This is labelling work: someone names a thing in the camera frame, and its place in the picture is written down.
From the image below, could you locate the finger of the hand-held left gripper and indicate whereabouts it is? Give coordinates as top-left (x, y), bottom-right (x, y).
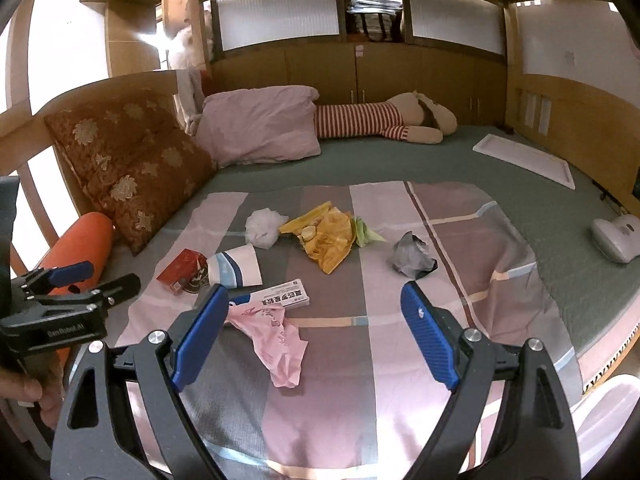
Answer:
top-left (30, 273), bottom-right (142, 313)
top-left (15, 261), bottom-right (96, 301)

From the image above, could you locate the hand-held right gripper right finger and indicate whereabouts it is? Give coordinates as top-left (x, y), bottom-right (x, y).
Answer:
top-left (400, 281), bottom-right (581, 480)

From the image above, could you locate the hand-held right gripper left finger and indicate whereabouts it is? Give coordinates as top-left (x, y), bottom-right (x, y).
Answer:
top-left (50, 284), bottom-right (230, 480)

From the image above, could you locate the red cigarette pack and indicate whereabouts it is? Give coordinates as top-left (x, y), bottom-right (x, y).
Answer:
top-left (156, 248), bottom-right (208, 293)

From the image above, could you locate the pink plastic bag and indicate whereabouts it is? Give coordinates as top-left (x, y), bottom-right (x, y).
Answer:
top-left (227, 305), bottom-right (309, 389)

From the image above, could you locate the white plastic bin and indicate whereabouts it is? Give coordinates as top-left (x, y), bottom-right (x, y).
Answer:
top-left (570, 375), bottom-right (640, 480)

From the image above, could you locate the person's left hand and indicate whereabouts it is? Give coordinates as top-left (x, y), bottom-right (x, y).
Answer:
top-left (0, 360), bottom-right (67, 429)

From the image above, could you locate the orange carrot plush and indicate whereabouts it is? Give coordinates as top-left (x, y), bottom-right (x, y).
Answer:
top-left (40, 212), bottom-right (116, 301)

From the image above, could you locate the white blue paper cup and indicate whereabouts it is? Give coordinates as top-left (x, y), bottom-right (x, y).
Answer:
top-left (206, 243), bottom-right (263, 288)

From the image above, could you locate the grey crumpled plastic bag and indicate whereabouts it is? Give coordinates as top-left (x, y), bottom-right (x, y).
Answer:
top-left (392, 231), bottom-right (438, 281)

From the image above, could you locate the white blue medicine box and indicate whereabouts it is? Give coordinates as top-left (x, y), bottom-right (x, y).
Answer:
top-left (226, 278), bottom-right (311, 311)

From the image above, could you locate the pink grey patchwork blanket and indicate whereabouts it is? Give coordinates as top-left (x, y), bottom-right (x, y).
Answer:
top-left (115, 180), bottom-right (583, 480)

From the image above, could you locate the green paper wrapper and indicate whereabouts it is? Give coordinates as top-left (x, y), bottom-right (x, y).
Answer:
top-left (352, 216), bottom-right (387, 248)

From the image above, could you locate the white crumpled plastic bag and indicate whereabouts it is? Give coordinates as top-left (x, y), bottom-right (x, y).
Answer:
top-left (245, 207), bottom-right (289, 249)

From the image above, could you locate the brown floral cushion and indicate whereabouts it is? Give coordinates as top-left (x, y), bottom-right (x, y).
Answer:
top-left (44, 87), bottom-right (217, 256)

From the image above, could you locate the yellow plastic bag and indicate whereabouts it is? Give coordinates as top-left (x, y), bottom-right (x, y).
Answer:
top-left (279, 201), bottom-right (357, 275)

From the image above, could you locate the green bed sheet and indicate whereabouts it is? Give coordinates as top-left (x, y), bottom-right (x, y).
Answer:
top-left (112, 122), bottom-right (640, 356)

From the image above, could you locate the wooden headboard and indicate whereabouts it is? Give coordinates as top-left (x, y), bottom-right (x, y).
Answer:
top-left (0, 70), bottom-right (181, 281)

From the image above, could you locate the white rectangular tray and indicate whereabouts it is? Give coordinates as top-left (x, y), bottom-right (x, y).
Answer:
top-left (472, 133), bottom-right (576, 190)

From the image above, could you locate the white handheld vacuum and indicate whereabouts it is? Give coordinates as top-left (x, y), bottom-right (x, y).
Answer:
top-left (590, 212), bottom-right (640, 264)

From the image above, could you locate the white hanging cloth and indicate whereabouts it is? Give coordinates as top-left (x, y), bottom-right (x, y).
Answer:
top-left (167, 0), bottom-right (213, 133)

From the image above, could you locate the pink pillow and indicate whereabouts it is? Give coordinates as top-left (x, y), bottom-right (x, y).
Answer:
top-left (196, 85), bottom-right (322, 168)

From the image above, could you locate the striped plush toy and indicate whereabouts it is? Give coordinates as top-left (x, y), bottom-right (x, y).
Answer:
top-left (314, 91), bottom-right (458, 145)

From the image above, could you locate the wooden footboard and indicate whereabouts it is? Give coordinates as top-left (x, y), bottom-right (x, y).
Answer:
top-left (505, 72), bottom-right (640, 211)

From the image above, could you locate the frosted glass panel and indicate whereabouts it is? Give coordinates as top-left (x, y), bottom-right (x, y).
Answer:
top-left (407, 0), bottom-right (506, 56)
top-left (220, 0), bottom-right (342, 52)

